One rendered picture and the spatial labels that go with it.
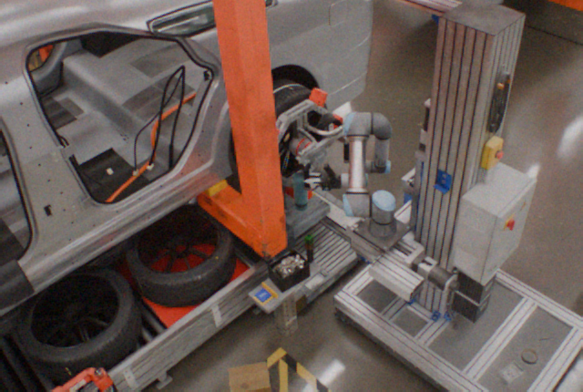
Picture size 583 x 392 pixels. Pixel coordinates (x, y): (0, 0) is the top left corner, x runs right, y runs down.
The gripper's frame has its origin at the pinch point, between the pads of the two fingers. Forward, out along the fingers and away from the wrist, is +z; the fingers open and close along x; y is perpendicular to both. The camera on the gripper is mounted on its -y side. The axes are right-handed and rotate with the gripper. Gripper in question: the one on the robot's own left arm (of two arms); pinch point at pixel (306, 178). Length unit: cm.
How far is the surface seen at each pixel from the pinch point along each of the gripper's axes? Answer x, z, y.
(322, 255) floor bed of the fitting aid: 7, -8, 77
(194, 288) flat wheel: -49, 66, 40
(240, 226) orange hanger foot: -21.1, 38.7, 18.2
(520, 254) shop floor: 10, -143, 83
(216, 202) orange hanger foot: -4, 55, 15
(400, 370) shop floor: -77, -53, 83
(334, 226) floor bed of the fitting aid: 32, -16, 75
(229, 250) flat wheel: -26, 47, 34
